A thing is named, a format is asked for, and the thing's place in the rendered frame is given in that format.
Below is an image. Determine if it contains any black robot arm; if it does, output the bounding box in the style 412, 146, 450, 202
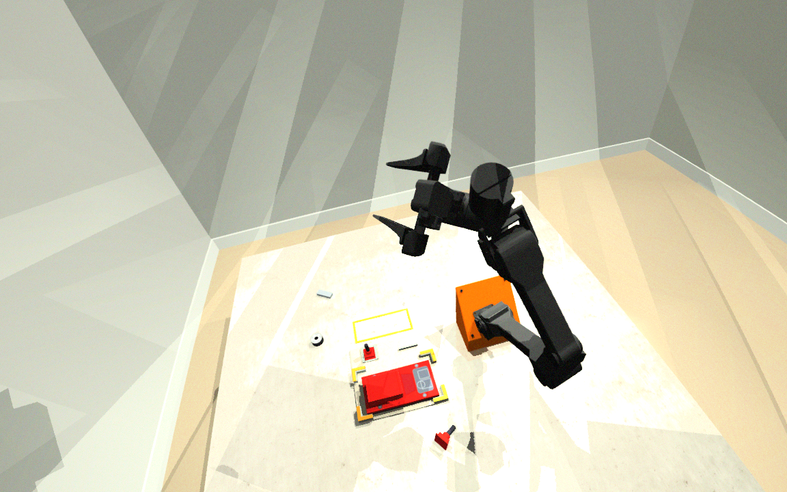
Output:
411, 163, 586, 390

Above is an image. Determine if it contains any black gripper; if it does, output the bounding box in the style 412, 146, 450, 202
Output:
372, 141, 469, 257

